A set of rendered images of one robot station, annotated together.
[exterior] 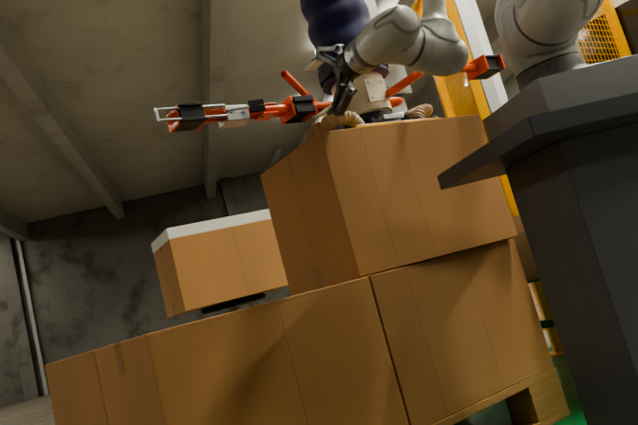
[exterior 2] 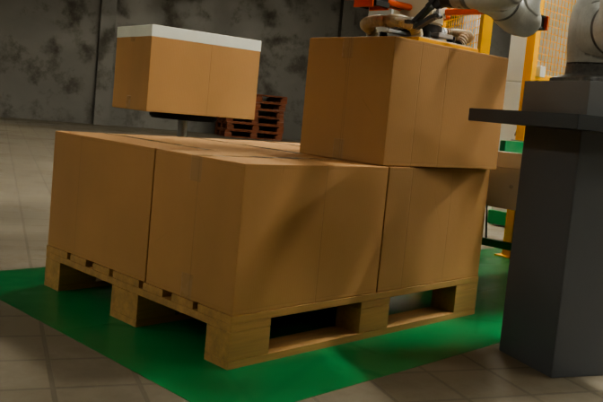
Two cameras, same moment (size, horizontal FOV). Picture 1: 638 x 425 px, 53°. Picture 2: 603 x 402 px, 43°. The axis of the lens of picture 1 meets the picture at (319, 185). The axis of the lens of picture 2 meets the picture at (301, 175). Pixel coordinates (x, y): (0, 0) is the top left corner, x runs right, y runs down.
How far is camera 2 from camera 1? 90 cm
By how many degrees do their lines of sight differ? 17
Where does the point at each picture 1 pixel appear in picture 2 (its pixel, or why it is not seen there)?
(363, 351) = (367, 222)
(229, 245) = (204, 61)
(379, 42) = not seen: outside the picture
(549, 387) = (468, 290)
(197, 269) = (168, 74)
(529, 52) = (589, 51)
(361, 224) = (397, 124)
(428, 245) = (435, 156)
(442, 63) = (520, 28)
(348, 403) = (346, 257)
